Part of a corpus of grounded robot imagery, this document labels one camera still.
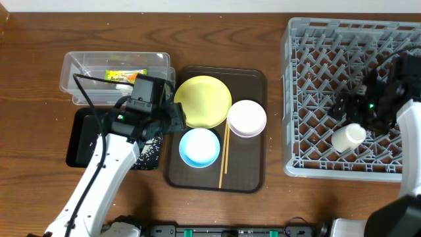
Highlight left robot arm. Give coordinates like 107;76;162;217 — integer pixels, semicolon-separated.
44;103;187;237

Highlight wooden chopstick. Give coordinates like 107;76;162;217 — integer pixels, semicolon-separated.
224;128;230;174
218;121;228;189

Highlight light blue bowl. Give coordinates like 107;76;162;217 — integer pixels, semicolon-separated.
178;128;221;169

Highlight clear plastic waste bin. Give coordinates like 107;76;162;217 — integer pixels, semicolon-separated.
60;51;176;106

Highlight yellow round plate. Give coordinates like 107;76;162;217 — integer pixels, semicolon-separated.
174;76;232;128

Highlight white green cup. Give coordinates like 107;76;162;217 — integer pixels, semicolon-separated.
331;123;366;153

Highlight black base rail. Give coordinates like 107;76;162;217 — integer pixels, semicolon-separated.
101;215;330;237

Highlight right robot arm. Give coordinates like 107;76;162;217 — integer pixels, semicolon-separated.
328;55;420;236

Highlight pile of rice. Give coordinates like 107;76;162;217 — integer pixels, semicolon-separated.
132;136;163;171

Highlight white tissue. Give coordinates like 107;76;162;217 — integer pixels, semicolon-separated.
116;84;132;91

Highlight green orange snack wrapper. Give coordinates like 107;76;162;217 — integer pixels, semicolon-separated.
105;69;147;84

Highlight pink white bowl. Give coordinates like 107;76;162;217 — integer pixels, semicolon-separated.
227;100;267;138

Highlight grey plastic dishwasher rack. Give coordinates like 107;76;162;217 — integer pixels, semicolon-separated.
281;18;420;182

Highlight black plastic tray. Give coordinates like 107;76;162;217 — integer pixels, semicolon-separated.
66;107;100;168

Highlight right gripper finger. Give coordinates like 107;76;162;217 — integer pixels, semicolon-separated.
328;93;351;120
363;68;378;95

